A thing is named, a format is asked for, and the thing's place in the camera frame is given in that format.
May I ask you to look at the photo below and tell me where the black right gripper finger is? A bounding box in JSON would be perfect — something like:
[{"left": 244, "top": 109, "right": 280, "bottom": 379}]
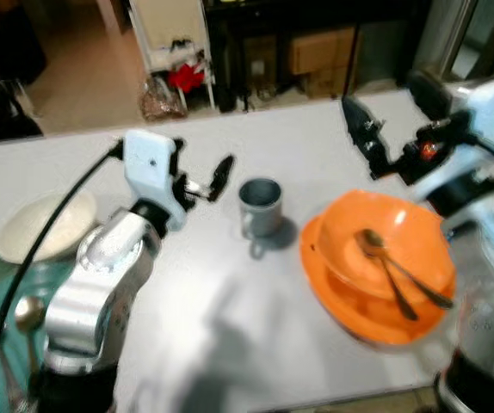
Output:
[
  {"left": 405, "top": 68, "right": 455, "bottom": 122},
  {"left": 341, "top": 94, "right": 393, "bottom": 181}
]

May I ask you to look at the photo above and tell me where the grey mug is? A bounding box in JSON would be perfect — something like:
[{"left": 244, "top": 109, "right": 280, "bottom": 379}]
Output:
[{"left": 238, "top": 177, "right": 285, "bottom": 258}]

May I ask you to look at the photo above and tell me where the clear plastic bag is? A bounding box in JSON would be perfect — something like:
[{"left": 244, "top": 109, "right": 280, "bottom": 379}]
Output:
[{"left": 139, "top": 75, "right": 188, "bottom": 122}]

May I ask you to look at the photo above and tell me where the red cloth item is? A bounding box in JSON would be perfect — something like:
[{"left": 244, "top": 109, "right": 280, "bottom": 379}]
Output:
[{"left": 167, "top": 62, "right": 207, "bottom": 95}]

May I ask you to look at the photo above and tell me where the orange bowl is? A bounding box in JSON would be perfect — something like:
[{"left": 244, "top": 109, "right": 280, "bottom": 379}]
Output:
[{"left": 315, "top": 190, "right": 460, "bottom": 304}]

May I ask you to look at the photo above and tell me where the brown cardboard box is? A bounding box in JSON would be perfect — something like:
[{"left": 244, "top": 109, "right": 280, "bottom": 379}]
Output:
[{"left": 287, "top": 29, "right": 356, "bottom": 98}]

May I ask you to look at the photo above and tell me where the dark metal spoon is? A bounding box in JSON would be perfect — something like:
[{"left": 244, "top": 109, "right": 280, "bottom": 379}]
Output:
[{"left": 355, "top": 228, "right": 456, "bottom": 310}]

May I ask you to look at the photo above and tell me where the white shelf rack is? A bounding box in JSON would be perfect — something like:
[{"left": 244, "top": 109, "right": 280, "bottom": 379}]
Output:
[{"left": 126, "top": 0, "right": 219, "bottom": 114}]

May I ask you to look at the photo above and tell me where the black cabinet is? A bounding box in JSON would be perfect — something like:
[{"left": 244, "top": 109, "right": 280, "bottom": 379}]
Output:
[{"left": 203, "top": 0, "right": 429, "bottom": 114}]

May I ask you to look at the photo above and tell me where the dark metal fork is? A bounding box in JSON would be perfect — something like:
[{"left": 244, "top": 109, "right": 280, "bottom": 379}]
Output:
[{"left": 374, "top": 254, "right": 420, "bottom": 323}]

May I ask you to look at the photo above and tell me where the white bowl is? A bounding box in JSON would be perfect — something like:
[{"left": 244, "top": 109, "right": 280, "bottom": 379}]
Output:
[{"left": 0, "top": 188, "right": 100, "bottom": 264}]

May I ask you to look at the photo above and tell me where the orange plate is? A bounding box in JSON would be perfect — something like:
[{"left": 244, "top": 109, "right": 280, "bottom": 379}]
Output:
[{"left": 298, "top": 214, "right": 456, "bottom": 348}]

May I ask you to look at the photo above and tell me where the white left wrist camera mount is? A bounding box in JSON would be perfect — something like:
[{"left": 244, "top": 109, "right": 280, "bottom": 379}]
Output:
[{"left": 121, "top": 128, "right": 188, "bottom": 234}]

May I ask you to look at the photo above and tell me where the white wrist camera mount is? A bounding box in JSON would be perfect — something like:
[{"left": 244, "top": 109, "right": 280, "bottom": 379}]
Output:
[
  {"left": 435, "top": 72, "right": 494, "bottom": 197},
  {"left": 121, "top": 128, "right": 188, "bottom": 234}
]

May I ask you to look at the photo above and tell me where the grey metal post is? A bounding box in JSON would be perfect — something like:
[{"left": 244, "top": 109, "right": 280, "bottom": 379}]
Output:
[{"left": 410, "top": 0, "right": 477, "bottom": 83}]

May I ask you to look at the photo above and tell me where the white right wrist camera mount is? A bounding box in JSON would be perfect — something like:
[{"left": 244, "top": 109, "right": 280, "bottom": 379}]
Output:
[{"left": 435, "top": 72, "right": 494, "bottom": 197}]

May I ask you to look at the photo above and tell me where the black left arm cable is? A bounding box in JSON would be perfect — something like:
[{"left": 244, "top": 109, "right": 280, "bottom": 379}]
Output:
[{"left": 0, "top": 141, "right": 128, "bottom": 413}]

